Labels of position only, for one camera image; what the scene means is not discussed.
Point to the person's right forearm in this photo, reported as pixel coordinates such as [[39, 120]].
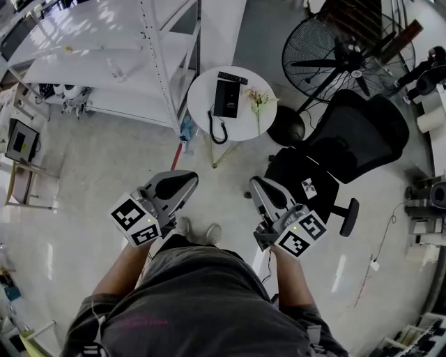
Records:
[[291, 282]]

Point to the black standing floor fan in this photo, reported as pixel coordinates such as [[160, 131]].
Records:
[[315, 64]]

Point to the black mesh office chair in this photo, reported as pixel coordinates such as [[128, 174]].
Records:
[[359, 136]]

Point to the wooden stool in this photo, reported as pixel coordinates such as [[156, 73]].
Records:
[[21, 181]]

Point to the grey equipment stack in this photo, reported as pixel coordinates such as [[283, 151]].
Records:
[[426, 209]]

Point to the black telephone base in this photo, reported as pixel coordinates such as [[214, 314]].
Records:
[[231, 99]]

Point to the person's left grey shoe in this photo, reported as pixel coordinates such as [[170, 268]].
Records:
[[183, 228]]

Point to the black remote control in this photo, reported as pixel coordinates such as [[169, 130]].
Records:
[[232, 77]]

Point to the person's right grey shoe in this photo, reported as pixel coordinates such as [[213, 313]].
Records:
[[213, 234]]

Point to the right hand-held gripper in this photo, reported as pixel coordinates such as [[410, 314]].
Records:
[[275, 205]]

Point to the white patterned tag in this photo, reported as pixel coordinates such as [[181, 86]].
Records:
[[309, 188]]

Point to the white metal shelving rack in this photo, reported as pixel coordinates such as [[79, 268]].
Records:
[[104, 62]]

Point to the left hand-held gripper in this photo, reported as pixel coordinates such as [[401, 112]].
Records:
[[167, 195]]

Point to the round white side table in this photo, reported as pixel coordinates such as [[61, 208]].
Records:
[[202, 97]]

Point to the person's grey shoe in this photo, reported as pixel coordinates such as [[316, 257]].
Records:
[[213, 234], [183, 228]]

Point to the person's dark grey shirt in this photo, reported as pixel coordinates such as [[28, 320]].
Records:
[[202, 307]]

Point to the artificial pink flower stem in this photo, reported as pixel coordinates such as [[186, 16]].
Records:
[[258, 101]]

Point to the small grey monitor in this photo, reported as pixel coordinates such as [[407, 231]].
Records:
[[21, 141]]

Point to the black telephone handset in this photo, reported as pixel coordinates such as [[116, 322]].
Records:
[[219, 99]]

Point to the white paper roll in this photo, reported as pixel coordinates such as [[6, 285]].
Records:
[[429, 120]]

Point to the person's left forearm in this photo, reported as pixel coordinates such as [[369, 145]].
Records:
[[122, 272]]

